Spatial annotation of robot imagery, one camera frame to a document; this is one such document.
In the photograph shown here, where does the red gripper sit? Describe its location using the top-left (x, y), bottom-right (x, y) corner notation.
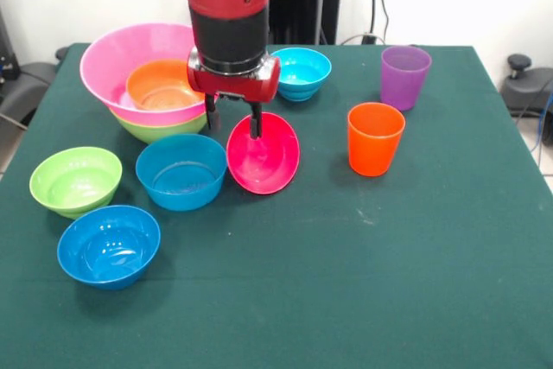
top-left (186, 47), bottom-right (282, 141)

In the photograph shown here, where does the small red bowl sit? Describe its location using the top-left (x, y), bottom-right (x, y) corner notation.
top-left (226, 111), bottom-right (302, 195)

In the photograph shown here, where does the wide light blue bowl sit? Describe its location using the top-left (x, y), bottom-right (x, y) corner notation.
top-left (135, 133), bottom-right (229, 213)

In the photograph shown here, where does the orange bowl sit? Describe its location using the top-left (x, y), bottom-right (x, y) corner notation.
top-left (125, 59), bottom-right (207, 111)

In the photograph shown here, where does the large pink bowl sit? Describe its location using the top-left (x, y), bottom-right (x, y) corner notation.
top-left (79, 22), bottom-right (207, 127)

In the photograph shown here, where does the large green bowl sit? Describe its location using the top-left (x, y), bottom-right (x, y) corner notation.
top-left (108, 107), bottom-right (209, 145)

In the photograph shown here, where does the small light blue footed bowl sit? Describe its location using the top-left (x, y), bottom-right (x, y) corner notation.
top-left (270, 47), bottom-right (333, 103)

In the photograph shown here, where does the orange cup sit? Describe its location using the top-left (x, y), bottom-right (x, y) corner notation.
top-left (347, 102), bottom-right (406, 178)

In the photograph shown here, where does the small green bowl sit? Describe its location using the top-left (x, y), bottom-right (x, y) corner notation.
top-left (29, 146), bottom-right (124, 220)

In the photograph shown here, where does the purple cup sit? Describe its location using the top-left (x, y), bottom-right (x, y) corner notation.
top-left (379, 45), bottom-right (433, 111)

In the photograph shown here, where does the dark blue bowl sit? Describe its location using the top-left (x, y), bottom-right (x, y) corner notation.
top-left (56, 205), bottom-right (162, 291)

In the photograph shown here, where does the dark green tablecloth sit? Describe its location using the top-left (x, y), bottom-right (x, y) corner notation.
top-left (0, 42), bottom-right (553, 369)

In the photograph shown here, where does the black and grey equipment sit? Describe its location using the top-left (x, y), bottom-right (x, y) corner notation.
top-left (0, 5), bottom-right (60, 128)

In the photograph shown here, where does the black equipment with knob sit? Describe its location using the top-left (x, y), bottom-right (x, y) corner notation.
top-left (500, 54), bottom-right (553, 148)

